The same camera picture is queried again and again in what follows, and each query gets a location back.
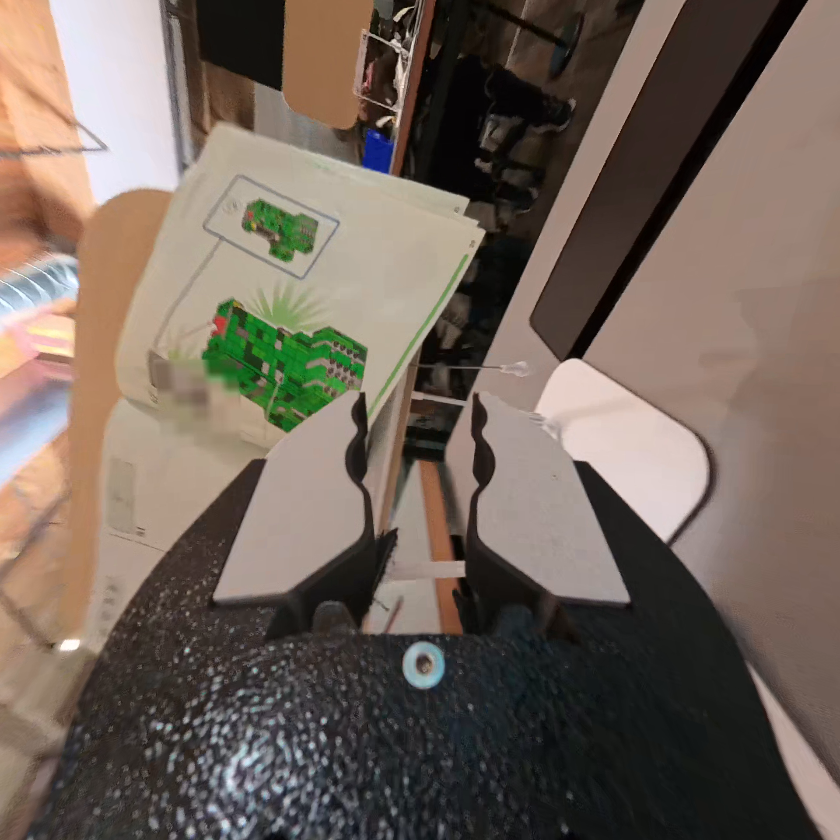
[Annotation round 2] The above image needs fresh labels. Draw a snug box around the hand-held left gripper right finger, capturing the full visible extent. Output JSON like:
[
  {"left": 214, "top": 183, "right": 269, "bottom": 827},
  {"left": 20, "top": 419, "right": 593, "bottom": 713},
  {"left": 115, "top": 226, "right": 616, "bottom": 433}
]
[{"left": 465, "top": 392, "right": 632, "bottom": 608}]

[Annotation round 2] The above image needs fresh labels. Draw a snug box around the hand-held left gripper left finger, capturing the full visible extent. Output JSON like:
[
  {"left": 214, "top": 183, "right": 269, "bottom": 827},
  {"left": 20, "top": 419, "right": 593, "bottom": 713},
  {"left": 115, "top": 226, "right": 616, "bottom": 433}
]
[{"left": 211, "top": 392, "right": 378, "bottom": 608}]

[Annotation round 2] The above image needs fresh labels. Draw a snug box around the wooden book stand white base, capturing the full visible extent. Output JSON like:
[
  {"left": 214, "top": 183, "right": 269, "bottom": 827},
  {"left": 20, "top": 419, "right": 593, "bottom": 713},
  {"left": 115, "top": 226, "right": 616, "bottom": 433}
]
[{"left": 66, "top": 189, "right": 716, "bottom": 651}]

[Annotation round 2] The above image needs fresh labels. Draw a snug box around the brick building instruction booklet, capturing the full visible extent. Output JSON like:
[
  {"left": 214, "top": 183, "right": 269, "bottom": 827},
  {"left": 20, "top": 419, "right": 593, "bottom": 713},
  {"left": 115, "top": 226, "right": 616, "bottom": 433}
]
[{"left": 95, "top": 121, "right": 487, "bottom": 647}]

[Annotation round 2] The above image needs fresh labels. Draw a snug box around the adjacent grey desk wooden edge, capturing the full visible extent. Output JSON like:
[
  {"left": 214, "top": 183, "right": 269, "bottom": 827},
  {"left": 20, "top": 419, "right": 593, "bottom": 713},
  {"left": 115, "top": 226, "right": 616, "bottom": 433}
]
[{"left": 387, "top": 459, "right": 468, "bottom": 636}]

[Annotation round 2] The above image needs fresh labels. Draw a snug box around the blue storage bin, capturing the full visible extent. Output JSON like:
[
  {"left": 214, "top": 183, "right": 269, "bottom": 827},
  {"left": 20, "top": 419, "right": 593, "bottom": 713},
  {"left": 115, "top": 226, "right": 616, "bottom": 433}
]
[{"left": 363, "top": 129, "right": 396, "bottom": 173}]

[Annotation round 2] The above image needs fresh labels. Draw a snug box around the metal ceiling rod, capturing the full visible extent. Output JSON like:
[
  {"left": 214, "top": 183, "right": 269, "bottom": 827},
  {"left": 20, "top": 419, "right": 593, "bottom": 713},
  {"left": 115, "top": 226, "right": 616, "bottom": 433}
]
[{"left": 0, "top": 112, "right": 111, "bottom": 161}]

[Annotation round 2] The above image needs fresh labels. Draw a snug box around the black monitor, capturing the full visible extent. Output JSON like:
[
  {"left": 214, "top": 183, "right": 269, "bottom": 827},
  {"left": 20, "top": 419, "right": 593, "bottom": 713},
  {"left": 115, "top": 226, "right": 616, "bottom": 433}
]
[{"left": 196, "top": 0, "right": 286, "bottom": 91}]

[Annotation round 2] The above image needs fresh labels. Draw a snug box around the silver air duct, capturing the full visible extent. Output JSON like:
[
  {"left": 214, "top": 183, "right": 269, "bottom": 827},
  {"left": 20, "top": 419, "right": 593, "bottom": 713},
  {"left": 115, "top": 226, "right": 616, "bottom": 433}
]
[{"left": 0, "top": 255, "right": 80, "bottom": 319}]

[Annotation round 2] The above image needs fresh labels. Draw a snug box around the black desk cable cover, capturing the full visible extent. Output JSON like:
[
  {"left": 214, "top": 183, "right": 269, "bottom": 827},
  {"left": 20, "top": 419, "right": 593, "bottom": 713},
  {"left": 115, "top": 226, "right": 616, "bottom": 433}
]
[{"left": 528, "top": 0, "right": 811, "bottom": 362}]

